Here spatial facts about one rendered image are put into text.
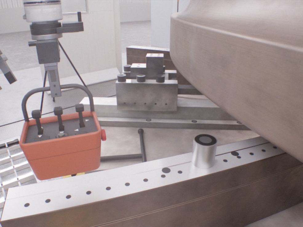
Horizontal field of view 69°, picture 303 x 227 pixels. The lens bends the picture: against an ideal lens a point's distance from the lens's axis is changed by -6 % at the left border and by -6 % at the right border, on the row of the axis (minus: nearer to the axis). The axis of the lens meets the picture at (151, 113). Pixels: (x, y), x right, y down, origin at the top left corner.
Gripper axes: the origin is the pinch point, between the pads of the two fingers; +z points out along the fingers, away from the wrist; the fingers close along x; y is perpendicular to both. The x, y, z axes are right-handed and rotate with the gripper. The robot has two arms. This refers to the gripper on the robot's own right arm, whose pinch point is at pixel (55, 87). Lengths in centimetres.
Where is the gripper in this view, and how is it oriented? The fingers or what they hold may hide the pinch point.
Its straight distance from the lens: 67.6
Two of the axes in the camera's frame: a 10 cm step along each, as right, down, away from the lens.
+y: -9.4, 1.5, -3.1
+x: 3.5, 4.1, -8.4
